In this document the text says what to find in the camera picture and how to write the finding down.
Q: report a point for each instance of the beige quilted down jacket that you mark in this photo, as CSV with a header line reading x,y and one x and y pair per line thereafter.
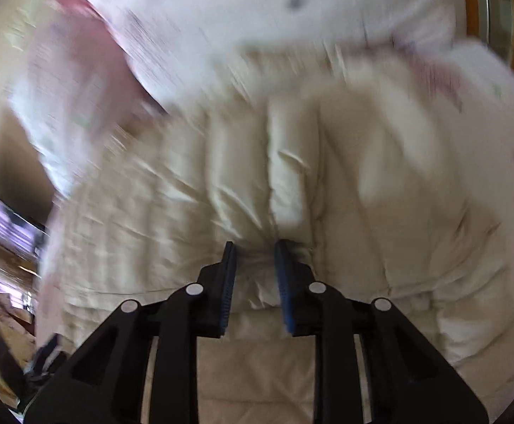
x,y
283,163

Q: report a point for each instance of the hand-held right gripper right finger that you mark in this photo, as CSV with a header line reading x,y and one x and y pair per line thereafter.
x,y
284,292

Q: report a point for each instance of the window with purple curtain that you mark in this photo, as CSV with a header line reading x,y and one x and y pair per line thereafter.
x,y
5,225

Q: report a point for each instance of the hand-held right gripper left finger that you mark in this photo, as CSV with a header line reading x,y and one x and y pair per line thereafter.
x,y
228,292

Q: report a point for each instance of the pink floral pillow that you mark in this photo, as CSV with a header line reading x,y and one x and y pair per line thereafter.
x,y
80,79
248,4

